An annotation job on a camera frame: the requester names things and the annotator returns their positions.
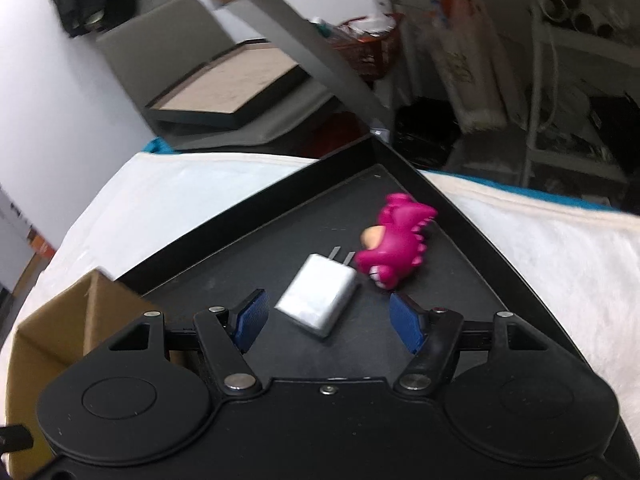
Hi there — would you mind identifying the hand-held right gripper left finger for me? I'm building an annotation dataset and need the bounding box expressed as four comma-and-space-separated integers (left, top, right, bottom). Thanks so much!
107, 288, 271, 396

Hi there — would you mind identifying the black bag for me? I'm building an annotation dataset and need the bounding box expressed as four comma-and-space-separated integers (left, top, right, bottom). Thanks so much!
394, 99, 462, 171

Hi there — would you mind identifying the grey desk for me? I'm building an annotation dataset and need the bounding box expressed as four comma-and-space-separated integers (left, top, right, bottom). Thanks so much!
202, 0, 398, 136

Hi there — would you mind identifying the white charger plug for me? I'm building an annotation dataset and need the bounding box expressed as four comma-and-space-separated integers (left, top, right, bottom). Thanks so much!
274, 246, 362, 339

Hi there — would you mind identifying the cardboard box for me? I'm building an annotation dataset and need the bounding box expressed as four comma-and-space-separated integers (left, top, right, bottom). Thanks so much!
5, 269, 201, 480

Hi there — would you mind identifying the black framed board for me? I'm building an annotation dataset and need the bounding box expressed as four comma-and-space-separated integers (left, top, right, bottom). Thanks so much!
144, 40, 311, 131

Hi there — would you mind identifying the white tote bag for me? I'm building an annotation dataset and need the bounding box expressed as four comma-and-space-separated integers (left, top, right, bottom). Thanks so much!
425, 0, 517, 134

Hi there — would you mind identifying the teal bed sheet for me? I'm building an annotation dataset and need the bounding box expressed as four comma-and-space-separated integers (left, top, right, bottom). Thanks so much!
142, 136, 640, 217

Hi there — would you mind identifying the pink dinosaur figurine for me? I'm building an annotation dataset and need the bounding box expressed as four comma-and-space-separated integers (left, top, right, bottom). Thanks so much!
355, 192, 439, 291

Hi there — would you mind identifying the red basket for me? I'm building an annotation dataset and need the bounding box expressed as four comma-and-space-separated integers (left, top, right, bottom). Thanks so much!
327, 12, 405, 82

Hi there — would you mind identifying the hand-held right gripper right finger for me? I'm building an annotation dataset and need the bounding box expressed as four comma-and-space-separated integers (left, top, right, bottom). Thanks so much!
389, 292, 551, 397

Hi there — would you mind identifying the grey chair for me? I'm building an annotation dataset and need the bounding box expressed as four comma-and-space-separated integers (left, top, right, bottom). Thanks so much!
95, 0, 353, 153

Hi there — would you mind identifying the white storage rack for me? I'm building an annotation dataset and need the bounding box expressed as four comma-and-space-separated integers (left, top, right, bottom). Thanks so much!
520, 0, 640, 192

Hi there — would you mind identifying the black shallow tray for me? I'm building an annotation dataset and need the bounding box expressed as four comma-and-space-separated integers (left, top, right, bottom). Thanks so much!
112, 135, 596, 383

